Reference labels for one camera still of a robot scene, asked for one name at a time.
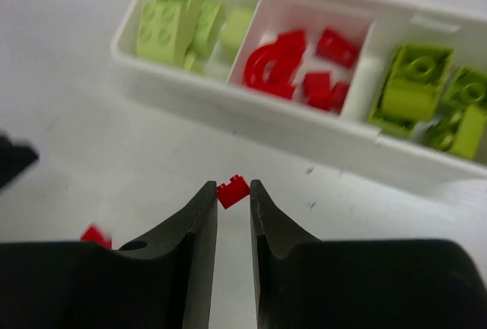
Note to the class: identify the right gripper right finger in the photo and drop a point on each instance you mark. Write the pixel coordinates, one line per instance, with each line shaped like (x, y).
(303, 282)

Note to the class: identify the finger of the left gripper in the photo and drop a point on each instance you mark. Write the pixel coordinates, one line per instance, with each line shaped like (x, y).
(16, 157)

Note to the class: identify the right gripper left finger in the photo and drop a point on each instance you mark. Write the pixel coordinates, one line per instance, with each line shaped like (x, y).
(161, 279)

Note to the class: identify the light green duplo brick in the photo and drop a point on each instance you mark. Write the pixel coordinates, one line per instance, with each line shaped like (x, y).
(163, 33)

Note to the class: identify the dark green duplo brick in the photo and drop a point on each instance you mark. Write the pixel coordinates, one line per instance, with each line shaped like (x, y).
(410, 91)

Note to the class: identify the red lego slope piece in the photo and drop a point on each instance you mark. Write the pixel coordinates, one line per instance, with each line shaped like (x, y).
(336, 48)

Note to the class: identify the pale green duplo brick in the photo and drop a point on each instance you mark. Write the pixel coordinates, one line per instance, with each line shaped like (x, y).
(235, 30)

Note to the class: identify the red lego plate left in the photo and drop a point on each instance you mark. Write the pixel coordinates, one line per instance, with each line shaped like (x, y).
(95, 234)

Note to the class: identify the small red lego brick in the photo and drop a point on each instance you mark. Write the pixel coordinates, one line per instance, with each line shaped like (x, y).
(339, 95)

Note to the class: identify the red arch lego piece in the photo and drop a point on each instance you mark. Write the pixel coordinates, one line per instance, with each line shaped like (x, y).
(270, 69)

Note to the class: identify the green duplo brick in tray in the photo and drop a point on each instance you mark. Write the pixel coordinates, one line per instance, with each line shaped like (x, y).
(459, 133)

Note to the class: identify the pale green brick underneath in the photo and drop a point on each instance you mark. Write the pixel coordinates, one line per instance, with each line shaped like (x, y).
(208, 26)

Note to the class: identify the white divided sorting tray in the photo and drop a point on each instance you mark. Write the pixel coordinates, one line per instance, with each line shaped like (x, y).
(346, 140)

